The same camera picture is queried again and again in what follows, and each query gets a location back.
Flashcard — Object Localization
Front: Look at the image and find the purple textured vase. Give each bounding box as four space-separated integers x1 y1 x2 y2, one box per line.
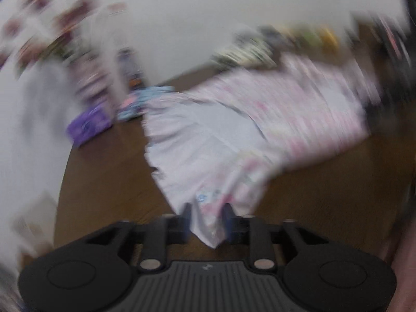
76 49 114 106

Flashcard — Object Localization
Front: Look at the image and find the person's body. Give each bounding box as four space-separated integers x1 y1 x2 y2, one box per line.
385 231 416 312

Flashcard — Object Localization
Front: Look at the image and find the cream bag with teal flowers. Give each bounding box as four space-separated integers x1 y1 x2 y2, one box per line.
211 44 277 69

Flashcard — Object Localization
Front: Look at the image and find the dried rose bouquet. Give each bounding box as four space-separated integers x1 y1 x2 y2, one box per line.
0 0 127 69

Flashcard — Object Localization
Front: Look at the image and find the pink floral dress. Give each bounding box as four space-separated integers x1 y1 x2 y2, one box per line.
143 54 371 249

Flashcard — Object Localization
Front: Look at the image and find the pastel blue pink cloth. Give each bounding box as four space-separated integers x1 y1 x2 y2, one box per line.
117 86 174 121

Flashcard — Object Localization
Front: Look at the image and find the purple tissue pack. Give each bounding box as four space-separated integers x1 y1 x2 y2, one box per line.
67 106 114 147

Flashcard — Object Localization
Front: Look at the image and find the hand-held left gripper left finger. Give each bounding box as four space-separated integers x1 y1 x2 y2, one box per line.
85 202 192 272

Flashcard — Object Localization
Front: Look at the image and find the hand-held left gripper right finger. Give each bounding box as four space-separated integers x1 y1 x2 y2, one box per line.
223 203 329 272

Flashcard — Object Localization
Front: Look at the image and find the tea bottle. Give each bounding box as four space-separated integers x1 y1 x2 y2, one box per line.
120 49 144 88

